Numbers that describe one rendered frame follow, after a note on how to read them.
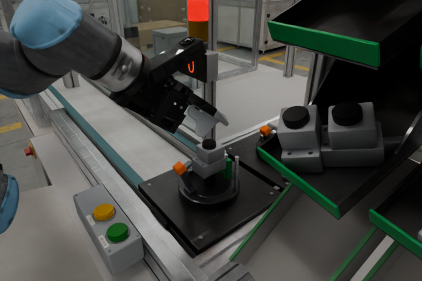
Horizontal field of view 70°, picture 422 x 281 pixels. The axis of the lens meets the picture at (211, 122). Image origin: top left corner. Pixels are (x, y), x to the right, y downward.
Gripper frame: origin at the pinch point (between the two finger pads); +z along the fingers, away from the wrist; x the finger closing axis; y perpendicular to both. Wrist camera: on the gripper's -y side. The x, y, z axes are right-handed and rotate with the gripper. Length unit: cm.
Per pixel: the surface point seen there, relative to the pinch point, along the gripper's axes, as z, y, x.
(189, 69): 4.8, -7.5, -19.7
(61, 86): 13, 22, -109
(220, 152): 6.3, 6.4, 2.2
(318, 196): -10.6, 3.6, 30.5
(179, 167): -0.4, 12.8, 0.8
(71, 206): 0.9, 39.5, -28.0
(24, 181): 54, 108, -186
